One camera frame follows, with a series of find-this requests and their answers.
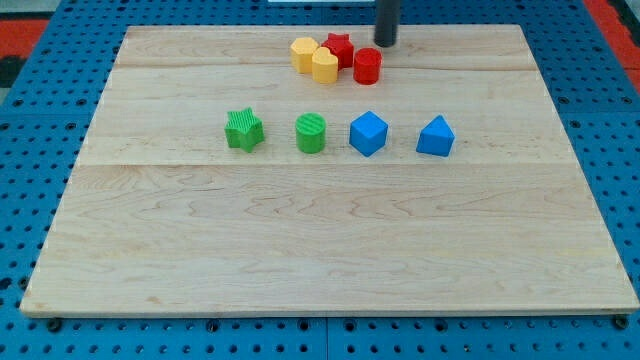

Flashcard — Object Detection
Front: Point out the blue cube block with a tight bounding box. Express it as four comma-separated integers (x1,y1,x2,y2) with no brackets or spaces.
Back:
349,111,389,157

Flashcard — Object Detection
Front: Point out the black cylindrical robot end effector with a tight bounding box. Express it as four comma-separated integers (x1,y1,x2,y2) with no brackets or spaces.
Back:
374,0,402,48

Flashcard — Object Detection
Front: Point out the red cylinder block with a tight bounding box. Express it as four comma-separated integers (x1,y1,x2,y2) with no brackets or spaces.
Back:
353,48,382,85

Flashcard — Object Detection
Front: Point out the green cylinder block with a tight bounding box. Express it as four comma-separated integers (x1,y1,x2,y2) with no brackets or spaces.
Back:
295,113,326,154

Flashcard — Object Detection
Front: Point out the red star block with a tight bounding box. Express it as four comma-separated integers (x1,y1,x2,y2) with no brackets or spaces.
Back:
322,33,354,70

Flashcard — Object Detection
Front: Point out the yellow hexagon block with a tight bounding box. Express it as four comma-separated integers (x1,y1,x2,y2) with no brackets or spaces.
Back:
290,37,319,74

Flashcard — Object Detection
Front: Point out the yellow heart block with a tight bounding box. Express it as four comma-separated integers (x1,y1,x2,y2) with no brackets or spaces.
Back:
312,47,339,84

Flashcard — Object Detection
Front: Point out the blue triangular prism block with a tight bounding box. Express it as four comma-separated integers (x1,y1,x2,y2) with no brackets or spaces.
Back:
416,115,455,157

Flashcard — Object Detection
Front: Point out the light wooden board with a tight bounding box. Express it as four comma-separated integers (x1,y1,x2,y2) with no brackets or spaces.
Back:
21,25,639,318

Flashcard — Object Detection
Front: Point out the green star block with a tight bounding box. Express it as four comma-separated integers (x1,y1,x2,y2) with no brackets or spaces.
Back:
224,108,264,153

